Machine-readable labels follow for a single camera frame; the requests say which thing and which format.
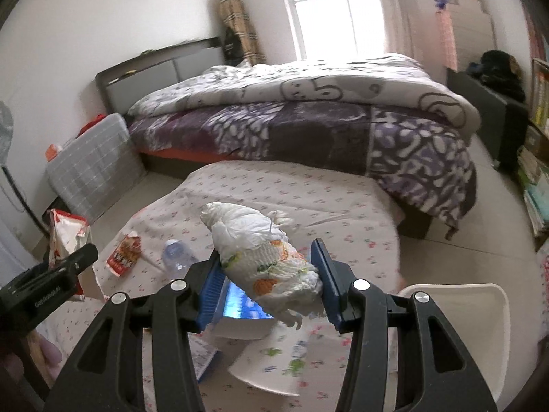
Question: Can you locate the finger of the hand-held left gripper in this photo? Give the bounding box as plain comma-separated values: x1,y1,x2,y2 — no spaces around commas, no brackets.
43,244,98,279

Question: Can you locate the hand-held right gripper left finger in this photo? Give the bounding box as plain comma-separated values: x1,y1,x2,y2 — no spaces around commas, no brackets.
43,251,228,412

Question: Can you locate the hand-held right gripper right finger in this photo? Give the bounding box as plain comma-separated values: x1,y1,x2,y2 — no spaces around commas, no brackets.
309,238,498,412

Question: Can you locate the red white snack bag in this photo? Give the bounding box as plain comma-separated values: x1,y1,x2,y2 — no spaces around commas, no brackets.
48,208,106,303

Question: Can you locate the blue white box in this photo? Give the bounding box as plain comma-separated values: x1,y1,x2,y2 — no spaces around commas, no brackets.
212,281,275,340

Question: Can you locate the small red packet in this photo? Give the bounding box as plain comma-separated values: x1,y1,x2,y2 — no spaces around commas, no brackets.
106,232,142,276

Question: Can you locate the clear plastic bottle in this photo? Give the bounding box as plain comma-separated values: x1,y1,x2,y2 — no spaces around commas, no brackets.
162,238,200,282

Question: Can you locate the white printed diaper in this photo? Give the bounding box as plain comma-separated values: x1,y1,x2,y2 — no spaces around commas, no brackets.
201,202,323,329

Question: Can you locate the white plastic bin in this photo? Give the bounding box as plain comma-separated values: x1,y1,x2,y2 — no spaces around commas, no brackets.
388,283,513,404

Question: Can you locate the blue edged paper packet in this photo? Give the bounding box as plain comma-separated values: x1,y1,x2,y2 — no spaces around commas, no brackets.
191,335,221,385

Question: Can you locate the grey checked cushion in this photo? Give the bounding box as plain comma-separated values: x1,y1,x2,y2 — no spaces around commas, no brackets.
46,113,147,226

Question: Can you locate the floral table cloth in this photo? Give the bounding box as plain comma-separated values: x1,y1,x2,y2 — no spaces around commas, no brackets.
38,161,404,412

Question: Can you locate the red cloth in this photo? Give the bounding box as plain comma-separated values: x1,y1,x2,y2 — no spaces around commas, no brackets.
77,114,106,137

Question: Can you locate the purple patterned blanket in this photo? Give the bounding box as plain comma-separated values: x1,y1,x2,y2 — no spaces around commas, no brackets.
129,99,478,241

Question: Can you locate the dark grey headboard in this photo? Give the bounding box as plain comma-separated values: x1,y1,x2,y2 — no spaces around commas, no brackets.
95,36,228,114

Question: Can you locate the dark storage bench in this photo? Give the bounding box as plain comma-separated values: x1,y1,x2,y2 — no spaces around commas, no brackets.
446,66,529,172

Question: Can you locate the small dark bag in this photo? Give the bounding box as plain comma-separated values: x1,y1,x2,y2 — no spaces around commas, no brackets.
223,28,246,60

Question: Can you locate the bright window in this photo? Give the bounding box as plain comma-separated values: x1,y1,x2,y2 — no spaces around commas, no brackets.
274,0,387,58

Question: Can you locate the pile of dark clothes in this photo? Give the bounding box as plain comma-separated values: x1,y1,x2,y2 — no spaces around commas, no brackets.
465,50,527,104

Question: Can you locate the plaid rolled mat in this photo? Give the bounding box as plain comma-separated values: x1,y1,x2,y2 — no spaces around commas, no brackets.
220,0,267,67

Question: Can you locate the pale pink curtain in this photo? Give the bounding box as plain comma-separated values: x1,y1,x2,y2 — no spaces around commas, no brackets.
377,0,432,61

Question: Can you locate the white framed mirror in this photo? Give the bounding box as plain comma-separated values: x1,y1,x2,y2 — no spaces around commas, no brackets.
435,0,500,73

